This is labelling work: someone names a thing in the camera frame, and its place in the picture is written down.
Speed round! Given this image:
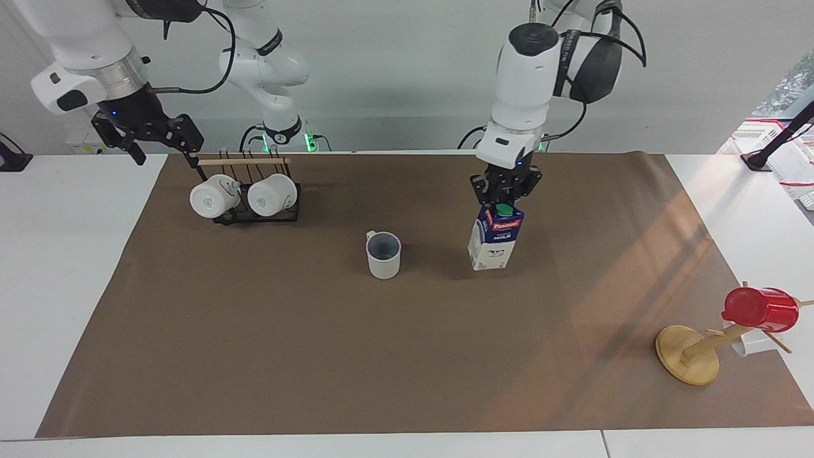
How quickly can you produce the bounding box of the wooden mug tree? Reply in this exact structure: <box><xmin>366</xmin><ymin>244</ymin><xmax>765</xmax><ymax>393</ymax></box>
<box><xmin>655</xmin><ymin>280</ymin><xmax>814</xmax><ymax>387</ymax></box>

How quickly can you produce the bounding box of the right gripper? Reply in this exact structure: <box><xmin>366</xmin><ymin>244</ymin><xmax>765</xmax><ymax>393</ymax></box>
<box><xmin>90</xmin><ymin>87</ymin><xmax>205</xmax><ymax>169</ymax></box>

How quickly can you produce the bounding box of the black cable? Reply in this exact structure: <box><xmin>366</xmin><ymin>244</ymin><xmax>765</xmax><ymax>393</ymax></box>
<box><xmin>456</xmin><ymin>125</ymin><xmax>488</xmax><ymax>151</ymax></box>
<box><xmin>541</xmin><ymin>64</ymin><xmax>589</xmax><ymax>141</ymax></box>
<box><xmin>597</xmin><ymin>5</ymin><xmax>648</xmax><ymax>69</ymax></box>
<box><xmin>238</xmin><ymin>123</ymin><xmax>265</xmax><ymax>154</ymax></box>
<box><xmin>149</xmin><ymin>3</ymin><xmax>238</xmax><ymax>95</ymax></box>

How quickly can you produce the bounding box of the small white cup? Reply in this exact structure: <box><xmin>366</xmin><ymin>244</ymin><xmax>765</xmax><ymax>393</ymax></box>
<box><xmin>730</xmin><ymin>321</ymin><xmax>774</xmax><ymax>357</ymax></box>

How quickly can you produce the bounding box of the black wire cup rack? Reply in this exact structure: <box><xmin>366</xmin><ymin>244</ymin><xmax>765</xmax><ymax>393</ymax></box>
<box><xmin>195</xmin><ymin>148</ymin><xmax>302</xmax><ymax>226</ymax></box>

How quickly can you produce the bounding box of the milk carton with green cap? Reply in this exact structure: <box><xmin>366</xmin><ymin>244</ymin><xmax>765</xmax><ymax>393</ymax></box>
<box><xmin>467</xmin><ymin>202</ymin><xmax>526</xmax><ymax>272</ymax></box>

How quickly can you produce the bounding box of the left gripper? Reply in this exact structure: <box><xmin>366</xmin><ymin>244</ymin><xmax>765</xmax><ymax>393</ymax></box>
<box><xmin>469</xmin><ymin>159</ymin><xmax>543</xmax><ymax>208</ymax></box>

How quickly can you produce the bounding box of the white plastic basket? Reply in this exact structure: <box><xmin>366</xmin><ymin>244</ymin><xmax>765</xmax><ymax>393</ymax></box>
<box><xmin>717</xmin><ymin>117</ymin><xmax>814</xmax><ymax>212</ymax></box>

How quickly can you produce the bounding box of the black stand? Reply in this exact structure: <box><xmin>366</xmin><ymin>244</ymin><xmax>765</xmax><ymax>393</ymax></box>
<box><xmin>740</xmin><ymin>101</ymin><xmax>814</xmax><ymax>172</ymax></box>
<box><xmin>0</xmin><ymin>132</ymin><xmax>34</xmax><ymax>173</ymax></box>

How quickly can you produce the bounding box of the grey white mug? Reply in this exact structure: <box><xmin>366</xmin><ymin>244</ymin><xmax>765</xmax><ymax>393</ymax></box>
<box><xmin>366</xmin><ymin>230</ymin><xmax>403</xmax><ymax>281</ymax></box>

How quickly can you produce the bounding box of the red cup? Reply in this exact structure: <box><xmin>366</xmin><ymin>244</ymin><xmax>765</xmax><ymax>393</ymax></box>
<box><xmin>721</xmin><ymin>287</ymin><xmax>800</xmax><ymax>334</ymax></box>

